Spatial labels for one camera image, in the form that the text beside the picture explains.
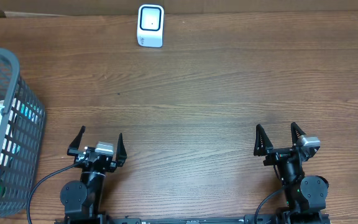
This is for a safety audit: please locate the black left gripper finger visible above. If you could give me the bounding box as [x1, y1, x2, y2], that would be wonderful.
[116, 133, 127, 167]
[68, 126, 86, 150]

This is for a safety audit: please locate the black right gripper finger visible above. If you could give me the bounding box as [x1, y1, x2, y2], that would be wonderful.
[254, 124, 273, 156]
[291, 122, 305, 145]

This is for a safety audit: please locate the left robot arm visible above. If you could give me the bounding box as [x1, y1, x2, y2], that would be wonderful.
[60, 126, 127, 223]

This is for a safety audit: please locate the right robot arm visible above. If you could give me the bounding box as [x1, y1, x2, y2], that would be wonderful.
[253, 122, 331, 223]

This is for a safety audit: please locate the white barcode scanner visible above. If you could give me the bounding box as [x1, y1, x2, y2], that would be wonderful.
[137, 4, 165, 48]

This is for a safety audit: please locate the grey plastic mesh basket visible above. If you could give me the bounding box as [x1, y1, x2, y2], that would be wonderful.
[0, 48, 47, 217]

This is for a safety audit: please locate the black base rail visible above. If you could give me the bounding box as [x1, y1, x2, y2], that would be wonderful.
[54, 213, 332, 224]

